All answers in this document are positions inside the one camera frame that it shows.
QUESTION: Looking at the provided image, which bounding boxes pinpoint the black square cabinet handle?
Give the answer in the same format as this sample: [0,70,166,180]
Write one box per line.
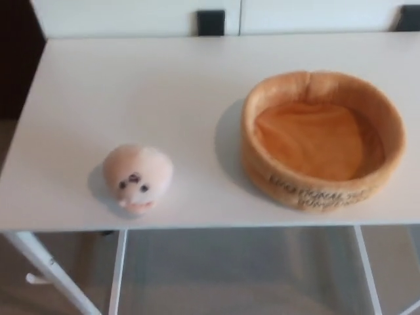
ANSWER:
[196,9,226,36]
[394,5,420,33]

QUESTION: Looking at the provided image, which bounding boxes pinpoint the orange round plush basket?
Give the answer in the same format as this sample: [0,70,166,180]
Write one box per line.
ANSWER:
[240,72,408,214]

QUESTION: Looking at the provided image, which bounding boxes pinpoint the white table leg frame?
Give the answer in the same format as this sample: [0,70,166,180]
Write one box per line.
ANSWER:
[0,229,128,315]
[353,225,420,315]

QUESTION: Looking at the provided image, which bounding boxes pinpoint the beige plush dumpling toy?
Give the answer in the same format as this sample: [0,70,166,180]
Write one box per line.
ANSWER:
[101,146,175,219]

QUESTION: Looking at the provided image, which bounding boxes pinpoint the dark brown side panel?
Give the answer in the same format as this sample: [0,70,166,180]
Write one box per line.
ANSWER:
[0,0,47,121]

